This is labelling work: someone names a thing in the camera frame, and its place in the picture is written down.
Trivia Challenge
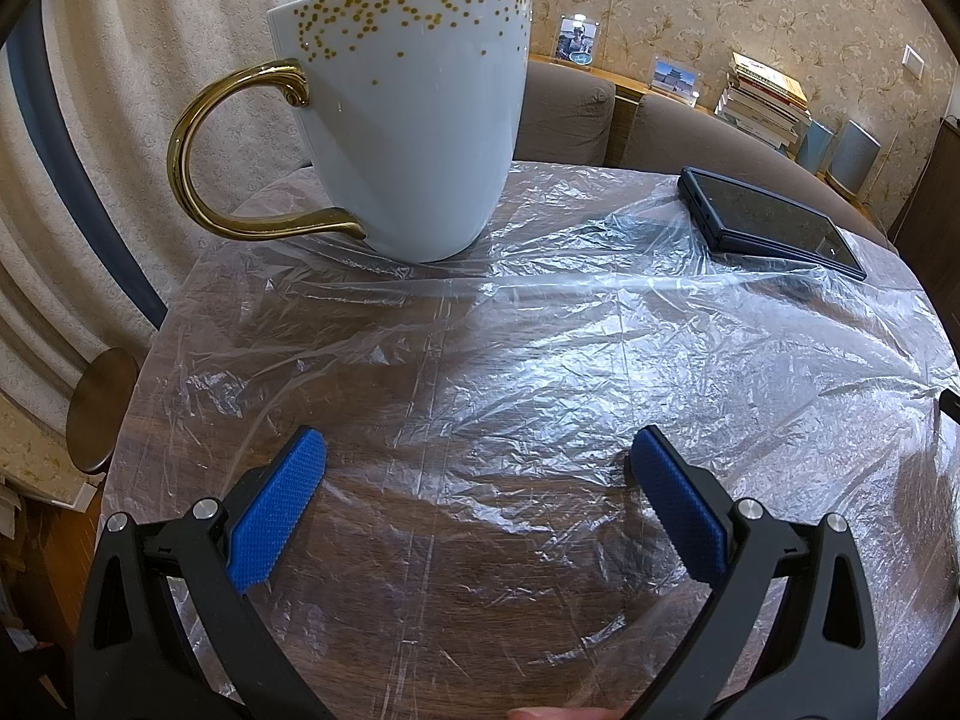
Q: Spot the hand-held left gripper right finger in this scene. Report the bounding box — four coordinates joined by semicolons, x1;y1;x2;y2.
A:
624;424;878;720

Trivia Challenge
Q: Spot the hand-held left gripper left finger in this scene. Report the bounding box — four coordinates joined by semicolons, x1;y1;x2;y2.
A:
75;425;327;720

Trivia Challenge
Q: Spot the person's left hand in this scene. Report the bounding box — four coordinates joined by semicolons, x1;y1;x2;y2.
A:
508;705;638;720

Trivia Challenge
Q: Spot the clear plastic table cover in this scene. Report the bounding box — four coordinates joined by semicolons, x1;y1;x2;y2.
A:
97;157;960;720

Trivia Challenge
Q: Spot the round brown stool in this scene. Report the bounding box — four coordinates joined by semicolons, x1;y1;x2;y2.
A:
66;347;142;475

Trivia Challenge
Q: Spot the dark wooden cabinet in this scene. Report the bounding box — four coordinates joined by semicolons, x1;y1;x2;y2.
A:
889;116;960;256

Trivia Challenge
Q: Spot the dark blue flat device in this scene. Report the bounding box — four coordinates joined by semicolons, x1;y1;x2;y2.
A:
677;166;869;284

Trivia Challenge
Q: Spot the blue-grey cylinder speaker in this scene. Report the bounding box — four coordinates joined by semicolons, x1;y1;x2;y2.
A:
795;120;835;173

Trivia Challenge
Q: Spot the stack of books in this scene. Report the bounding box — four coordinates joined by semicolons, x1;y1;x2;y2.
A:
712;52;815;151

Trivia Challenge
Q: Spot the dark blue pole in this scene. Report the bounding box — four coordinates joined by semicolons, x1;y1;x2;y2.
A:
16;15;170;331

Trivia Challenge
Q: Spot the beige patterned curtain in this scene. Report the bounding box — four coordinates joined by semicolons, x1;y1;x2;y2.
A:
0;0;398;466

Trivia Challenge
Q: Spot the white cup gold handle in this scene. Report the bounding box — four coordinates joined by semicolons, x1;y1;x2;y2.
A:
166;0;535;265

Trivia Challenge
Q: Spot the building photo frame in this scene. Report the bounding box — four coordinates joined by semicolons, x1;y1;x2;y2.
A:
649;56;702;102

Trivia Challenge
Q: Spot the portrait photo frame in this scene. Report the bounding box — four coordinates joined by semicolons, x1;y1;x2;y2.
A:
555;13;601;68

